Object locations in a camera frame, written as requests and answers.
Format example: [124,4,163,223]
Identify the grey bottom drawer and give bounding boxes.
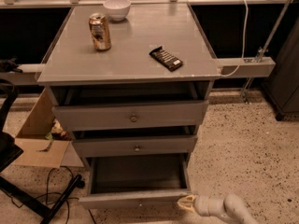
[79,153,191,209]

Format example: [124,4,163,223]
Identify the metal diagonal rod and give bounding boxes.
[240,0,293,104]

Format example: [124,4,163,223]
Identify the white cable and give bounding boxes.
[220,0,249,78]

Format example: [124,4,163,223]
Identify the grey top drawer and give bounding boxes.
[52,100,208,132]

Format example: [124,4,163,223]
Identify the brown cardboard box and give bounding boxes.
[13,90,83,168]

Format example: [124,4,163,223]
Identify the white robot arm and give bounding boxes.
[177,194,259,224]

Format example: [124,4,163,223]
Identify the black floor cable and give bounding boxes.
[8,165,97,224]

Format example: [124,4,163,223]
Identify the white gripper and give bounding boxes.
[177,195,218,217]

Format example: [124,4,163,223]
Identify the grey drawer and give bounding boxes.
[79,153,191,209]
[72,133,197,158]
[52,100,208,132]

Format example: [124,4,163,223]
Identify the white ceramic bowl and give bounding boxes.
[103,0,131,21]

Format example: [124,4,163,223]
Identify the gold soda can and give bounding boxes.
[89,13,111,51]

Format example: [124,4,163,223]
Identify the dark cabinet at right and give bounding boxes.
[263,19,299,121]

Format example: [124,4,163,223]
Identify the black object on beam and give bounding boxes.
[0,58,22,73]

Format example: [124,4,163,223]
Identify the dark chocolate bar wrapper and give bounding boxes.
[149,46,183,72]

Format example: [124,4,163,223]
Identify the grey middle drawer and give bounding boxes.
[72,133,197,158]

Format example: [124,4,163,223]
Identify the grey drawer cabinet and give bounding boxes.
[36,2,222,179]

